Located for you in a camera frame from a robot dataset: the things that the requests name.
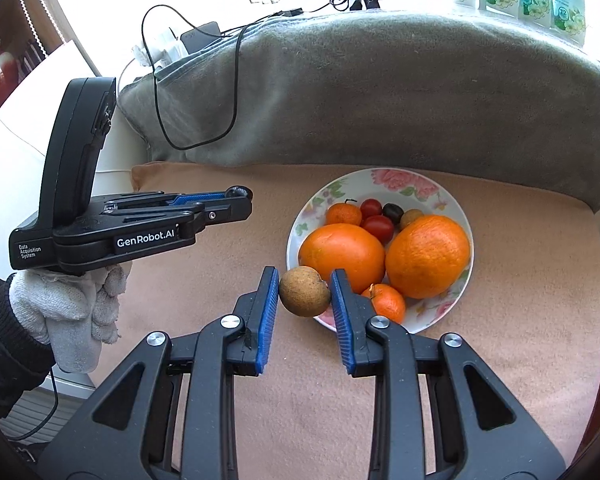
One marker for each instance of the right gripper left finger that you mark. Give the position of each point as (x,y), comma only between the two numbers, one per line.
(167,410)

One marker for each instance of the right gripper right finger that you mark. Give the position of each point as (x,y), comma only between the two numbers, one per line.
(440,411)

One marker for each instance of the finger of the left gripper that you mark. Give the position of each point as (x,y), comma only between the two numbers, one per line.
(220,214)
(200,197)

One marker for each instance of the small mandarin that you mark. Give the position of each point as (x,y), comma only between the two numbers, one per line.
(386,301)
(347,213)

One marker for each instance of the brown longan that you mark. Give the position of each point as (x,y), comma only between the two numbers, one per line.
(303,292)
(409,217)

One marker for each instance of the smooth large orange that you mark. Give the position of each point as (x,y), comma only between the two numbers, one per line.
(346,247)

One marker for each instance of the round red cherry tomato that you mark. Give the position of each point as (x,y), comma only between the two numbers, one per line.
(380,227)

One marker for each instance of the dark grape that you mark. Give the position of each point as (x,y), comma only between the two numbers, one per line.
(393,212)

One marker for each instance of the bumpy large orange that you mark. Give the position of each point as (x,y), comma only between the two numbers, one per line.
(427,256)

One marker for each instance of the small oblong cherry tomato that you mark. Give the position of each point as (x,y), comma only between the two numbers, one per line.
(370,208)

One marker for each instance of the black sleeved left forearm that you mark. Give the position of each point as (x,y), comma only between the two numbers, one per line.
(24,362)

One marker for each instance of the white gloved left hand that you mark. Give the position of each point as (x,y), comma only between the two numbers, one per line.
(74,314)

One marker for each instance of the pink table cloth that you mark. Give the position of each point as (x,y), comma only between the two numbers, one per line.
(531,311)

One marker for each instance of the black power adapter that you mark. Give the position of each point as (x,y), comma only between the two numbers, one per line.
(199,37)

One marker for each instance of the white power strip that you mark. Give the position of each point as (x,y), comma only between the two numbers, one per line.
(160,48)

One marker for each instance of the floral white ceramic plate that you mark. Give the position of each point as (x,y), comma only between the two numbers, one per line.
(407,189)

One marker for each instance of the grey plush cushion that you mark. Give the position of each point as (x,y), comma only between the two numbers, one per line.
(469,95)

